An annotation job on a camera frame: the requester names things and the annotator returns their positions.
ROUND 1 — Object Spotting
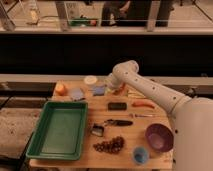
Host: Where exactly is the person in background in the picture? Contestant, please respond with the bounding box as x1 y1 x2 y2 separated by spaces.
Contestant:
101 0 131 26

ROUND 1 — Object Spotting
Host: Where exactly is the purple bowl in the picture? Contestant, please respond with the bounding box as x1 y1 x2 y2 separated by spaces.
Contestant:
145 123 174 152

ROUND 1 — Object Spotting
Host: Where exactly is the wooden table board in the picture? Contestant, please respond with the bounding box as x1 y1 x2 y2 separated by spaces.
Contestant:
29 81 169 169

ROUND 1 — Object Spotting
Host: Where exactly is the silver fork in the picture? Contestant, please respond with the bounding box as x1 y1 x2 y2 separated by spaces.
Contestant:
129 113 154 118

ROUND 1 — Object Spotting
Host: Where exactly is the orange fruit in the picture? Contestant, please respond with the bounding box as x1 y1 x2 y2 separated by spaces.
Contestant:
55 84 67 96

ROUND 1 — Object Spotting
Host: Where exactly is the black rectangular block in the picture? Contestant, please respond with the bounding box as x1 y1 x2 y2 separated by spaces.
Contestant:
108 102 127 110

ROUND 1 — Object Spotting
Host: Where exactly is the white cup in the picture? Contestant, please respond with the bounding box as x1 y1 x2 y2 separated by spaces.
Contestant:
84 75 98 87

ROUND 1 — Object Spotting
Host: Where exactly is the yellow banana peeler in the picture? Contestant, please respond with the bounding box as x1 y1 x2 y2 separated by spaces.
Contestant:
127 90 146 99

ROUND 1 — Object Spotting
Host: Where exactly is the blue sponge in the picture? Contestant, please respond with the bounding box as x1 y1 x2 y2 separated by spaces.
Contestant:
92 86 106 96

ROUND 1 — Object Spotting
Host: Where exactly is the small black metal clip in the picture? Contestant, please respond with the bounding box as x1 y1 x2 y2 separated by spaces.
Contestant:
91 124 104 137

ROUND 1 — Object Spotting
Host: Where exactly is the red bowl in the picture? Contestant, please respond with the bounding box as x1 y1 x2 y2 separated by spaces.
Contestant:
113 83 126 95

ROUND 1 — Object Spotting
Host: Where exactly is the orange carrot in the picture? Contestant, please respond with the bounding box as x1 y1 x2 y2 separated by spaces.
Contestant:
132 101 155 109

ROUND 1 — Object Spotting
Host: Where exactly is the green plastic tray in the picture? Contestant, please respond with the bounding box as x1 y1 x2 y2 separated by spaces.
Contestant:
26 101 88 161

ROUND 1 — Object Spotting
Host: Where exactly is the blue cup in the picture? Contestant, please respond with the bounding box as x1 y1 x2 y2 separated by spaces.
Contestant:
133 147 149 165

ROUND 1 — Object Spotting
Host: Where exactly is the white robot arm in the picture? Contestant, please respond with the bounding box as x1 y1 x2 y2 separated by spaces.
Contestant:
106 60 213 171

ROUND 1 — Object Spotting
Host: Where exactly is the bunch of dark grapes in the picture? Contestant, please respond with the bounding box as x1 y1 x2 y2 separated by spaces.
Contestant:
93 136 125 154

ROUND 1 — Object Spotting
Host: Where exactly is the black handled knife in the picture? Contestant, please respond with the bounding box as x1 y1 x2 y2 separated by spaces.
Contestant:
104 119 133 127

